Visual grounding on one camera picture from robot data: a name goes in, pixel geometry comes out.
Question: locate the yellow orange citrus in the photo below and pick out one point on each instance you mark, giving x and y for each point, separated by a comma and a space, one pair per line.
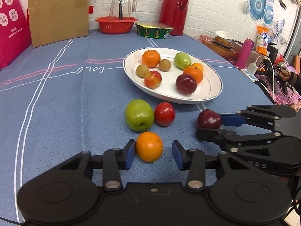
197, 67

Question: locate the red apple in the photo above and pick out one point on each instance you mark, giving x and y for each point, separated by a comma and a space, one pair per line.
164, 114

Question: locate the dark plum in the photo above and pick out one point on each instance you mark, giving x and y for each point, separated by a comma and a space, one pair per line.
209, 119
186, 84

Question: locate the pink water bottle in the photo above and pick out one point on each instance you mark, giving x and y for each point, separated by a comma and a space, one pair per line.
245, 52

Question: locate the blue striped tablecloth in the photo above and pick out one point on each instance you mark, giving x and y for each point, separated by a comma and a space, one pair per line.
70, 96

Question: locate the white power strip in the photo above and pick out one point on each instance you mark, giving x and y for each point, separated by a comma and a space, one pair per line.
250, 72

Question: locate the brown wooden bowl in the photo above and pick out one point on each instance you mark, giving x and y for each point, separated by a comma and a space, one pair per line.
226, 53

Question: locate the orange snack packet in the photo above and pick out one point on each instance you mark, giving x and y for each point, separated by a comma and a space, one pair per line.
262, 40

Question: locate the white plate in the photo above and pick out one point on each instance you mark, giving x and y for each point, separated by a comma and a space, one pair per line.
210, 87

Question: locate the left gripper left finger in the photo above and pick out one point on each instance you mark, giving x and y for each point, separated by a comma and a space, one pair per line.
111, 162

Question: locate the brown longan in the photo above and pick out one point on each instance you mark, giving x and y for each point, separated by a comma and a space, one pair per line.
142, 70
164, 65

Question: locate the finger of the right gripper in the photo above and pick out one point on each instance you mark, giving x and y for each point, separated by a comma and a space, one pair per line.
217, 136
233, 120

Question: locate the green apple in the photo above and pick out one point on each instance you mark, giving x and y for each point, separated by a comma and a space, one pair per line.
139, 115
182, 60

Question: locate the green instant noodle bowl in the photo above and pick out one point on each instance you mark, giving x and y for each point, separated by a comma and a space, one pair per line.
153, 30

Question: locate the red yellow peach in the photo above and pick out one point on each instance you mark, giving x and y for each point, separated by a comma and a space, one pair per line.
152, 79

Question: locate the red thermos jug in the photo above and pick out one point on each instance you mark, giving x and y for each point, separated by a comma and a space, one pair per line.
173, 13

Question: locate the large orange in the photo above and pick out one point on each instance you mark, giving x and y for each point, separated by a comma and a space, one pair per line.
195, 72

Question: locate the glass pitcher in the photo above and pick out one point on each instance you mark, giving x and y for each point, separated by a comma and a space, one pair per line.
128, 8

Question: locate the black straw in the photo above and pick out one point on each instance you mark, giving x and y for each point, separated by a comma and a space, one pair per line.
120, 10

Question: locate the orange with stem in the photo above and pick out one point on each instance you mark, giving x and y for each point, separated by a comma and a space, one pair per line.
151, 58

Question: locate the red plastic basket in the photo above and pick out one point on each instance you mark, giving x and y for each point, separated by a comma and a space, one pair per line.
112, 24

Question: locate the small orange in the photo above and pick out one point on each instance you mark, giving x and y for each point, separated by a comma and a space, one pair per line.
149, 146

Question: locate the pink tote bag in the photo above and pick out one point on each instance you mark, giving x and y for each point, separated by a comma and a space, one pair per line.
15, 35

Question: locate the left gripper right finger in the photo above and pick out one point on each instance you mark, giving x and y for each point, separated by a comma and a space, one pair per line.
195, 162

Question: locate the blue paper fan decoration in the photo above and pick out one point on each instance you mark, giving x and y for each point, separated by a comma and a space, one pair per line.
257, 9

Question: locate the cardboard box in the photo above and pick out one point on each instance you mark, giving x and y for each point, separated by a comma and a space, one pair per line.
57, 20

